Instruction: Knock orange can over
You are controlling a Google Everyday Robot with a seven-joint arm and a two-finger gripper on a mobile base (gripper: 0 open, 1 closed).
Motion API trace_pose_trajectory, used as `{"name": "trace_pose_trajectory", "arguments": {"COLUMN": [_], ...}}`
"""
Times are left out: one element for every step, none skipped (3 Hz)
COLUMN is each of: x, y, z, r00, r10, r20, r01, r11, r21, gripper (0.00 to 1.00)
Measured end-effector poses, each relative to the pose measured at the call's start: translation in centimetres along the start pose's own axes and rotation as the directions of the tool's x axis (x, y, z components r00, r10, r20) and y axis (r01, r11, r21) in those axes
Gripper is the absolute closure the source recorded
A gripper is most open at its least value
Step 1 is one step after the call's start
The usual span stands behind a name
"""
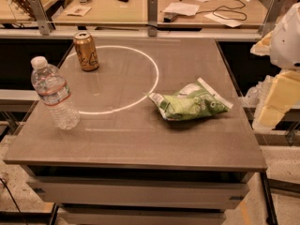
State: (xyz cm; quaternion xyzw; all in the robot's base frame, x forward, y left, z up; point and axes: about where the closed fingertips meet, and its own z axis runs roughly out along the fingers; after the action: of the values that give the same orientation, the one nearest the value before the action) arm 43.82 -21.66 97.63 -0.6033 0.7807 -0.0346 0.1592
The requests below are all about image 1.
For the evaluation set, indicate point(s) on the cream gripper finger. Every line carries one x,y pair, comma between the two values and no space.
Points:
277,97
262,47

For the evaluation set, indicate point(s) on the orange soda can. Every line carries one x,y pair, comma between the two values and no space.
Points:
86,51

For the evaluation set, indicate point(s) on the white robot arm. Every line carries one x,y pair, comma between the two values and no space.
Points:
284,47

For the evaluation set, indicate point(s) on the left sanitizer pump bottle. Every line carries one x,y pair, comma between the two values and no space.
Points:
252,96

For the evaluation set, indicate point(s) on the white paper sheet right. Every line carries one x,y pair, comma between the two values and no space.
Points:
223,20

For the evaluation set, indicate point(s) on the white paper sheet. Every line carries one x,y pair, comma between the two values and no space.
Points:
223,20
182,9

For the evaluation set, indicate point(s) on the green chip bag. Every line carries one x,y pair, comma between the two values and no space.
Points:
195,100

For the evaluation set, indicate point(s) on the white paper sheet centre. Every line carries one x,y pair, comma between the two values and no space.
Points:
182,9

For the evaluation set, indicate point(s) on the small paper card left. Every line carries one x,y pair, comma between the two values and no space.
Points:
78,11

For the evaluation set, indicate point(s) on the clear plastic water bottle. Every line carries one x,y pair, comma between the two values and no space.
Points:
52,88

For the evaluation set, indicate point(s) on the right metal bracket post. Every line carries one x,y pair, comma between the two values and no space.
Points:
271,17

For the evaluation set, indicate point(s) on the metal bracket post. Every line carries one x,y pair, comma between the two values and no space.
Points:
271,17
152,17
44,25

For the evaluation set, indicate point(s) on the centre metal bracket post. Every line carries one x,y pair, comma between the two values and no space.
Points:
152,17

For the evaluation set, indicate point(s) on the left metal bracket post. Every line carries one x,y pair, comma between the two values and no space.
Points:
44,25

